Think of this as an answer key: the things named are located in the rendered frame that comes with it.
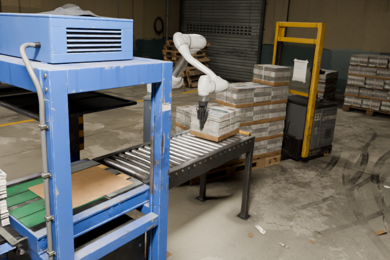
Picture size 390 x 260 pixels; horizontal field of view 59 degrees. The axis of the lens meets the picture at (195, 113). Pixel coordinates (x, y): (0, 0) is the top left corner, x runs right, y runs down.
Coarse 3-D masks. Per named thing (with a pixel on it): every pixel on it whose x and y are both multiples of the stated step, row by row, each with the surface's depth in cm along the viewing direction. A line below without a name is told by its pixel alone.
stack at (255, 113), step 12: (180, 108) 390; (192, 108) 393; (240, 108) 405; (252, 108) 415; (264, 108) 426; (180, 120) 391; (240, 120) 408; (252, 120) 419; (252, 132) 425; (264, 132) 435; (264, 144) 441; (240, 156) 422; (216, 168) 404; (228, 168) 414; (252, 168) 439; (192, 180) 387
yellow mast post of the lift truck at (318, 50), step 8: (320, 24) 423; (320, 32) 424; (320, 40) 427; (320, 48) 430; (320, 56) 434; (312, 64) 440; (312, 72) 439; (312, 80) 440; (312, 88) 441; (312, 96) 443; (312, 104) 447; (312, 112) 451; (312, 120) 455; (304, 128) 460; (304, 136) 460; (304, 144) 461; (304, 152) 462
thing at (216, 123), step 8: (192, 112) 298; (216, 112) 295; (224, 112) 297; (192, 120) 301; (208, 120) 290; (216, 120) 285; (224, 120) 290; (192, 128) 302; (208, 128) 292; (216, 128) 287; (224, 128) 294; (216, 136) 288
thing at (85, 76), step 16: (0, 64) 150; (16, 64) 141; (32, 64) 139; (48, 64) 145; (64, 64) 148; (80, 64) 151; (96, 64) 150; (112, 64) 153; (128, 64) 156; (144, 64) 162; (160, 64) 171; (0, 80) 153; (16, 80) 143; (80, 80) 137; (96, 80) 143; (112, 80) 150; (128, 80) 157; (144, 80) 164; (160, 80) 173
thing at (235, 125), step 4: (212, 104) 322; (216, 104) 323; (220, 104) 324; (220, 108) 310; (224, 108) 311; (228, 108) 312; (232, 108) 313; (236, 108) 315; (236, 112) 305; (240, 112) 312; (232, 116) 301; (236, 116) 307; (232, 120) 303; (236, 120) 309; (232, 124) 305; (236, 124) 311; (232, 128) 306; (236, 128) 312
